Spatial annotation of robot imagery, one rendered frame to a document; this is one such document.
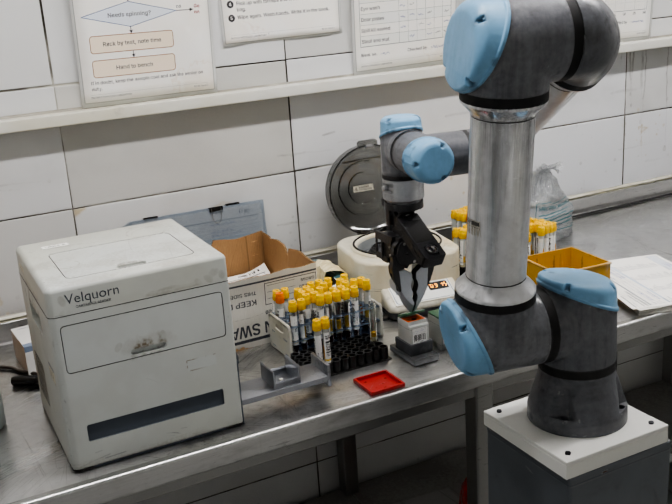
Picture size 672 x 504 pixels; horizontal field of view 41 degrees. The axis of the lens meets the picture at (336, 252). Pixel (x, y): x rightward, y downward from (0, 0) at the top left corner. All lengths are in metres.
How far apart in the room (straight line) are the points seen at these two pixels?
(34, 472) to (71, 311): 0.28
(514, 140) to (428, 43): 1.12
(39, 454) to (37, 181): 0.65
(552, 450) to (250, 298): 0.70
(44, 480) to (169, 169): 0.82
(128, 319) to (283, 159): 0.84
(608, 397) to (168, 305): 0.67
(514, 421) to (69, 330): 0.69
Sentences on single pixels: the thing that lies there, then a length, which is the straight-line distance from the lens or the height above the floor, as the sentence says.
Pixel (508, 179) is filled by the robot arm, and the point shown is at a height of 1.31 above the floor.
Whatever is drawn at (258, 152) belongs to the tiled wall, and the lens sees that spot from 2.11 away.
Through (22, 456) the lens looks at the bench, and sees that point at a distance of 1.57.
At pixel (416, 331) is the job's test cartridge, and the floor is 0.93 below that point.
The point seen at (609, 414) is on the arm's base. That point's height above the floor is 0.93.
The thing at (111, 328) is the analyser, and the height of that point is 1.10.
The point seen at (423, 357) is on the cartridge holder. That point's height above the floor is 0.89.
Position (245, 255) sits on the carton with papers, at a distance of 2.07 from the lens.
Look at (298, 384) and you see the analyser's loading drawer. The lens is 1.56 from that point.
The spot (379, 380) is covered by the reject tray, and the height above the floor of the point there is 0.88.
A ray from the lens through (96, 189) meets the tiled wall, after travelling 2.01.
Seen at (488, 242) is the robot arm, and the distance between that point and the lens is 1.24.
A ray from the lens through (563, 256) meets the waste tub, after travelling 2.03.
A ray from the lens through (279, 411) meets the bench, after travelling 1.56.
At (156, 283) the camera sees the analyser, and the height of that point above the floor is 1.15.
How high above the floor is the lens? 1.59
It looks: 17 degrees down
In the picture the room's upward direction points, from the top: 4 degrees counter-clockwise
